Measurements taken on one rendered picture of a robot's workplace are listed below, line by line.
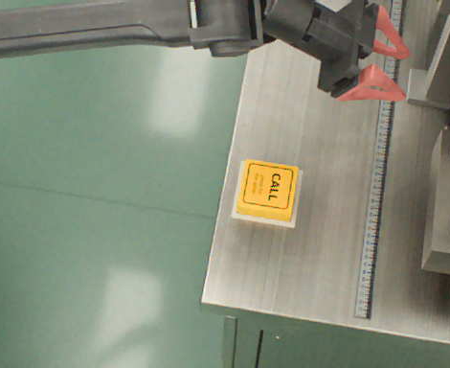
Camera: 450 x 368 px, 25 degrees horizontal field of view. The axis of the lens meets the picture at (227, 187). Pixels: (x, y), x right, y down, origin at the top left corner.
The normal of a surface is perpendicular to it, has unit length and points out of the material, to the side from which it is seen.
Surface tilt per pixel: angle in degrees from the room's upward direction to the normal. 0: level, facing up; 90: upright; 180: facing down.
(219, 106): 0
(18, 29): 26
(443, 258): 90
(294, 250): 0
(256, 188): 0
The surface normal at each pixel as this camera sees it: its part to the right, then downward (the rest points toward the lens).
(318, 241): 0.02, -0.44
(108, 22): -0.04, 0.00
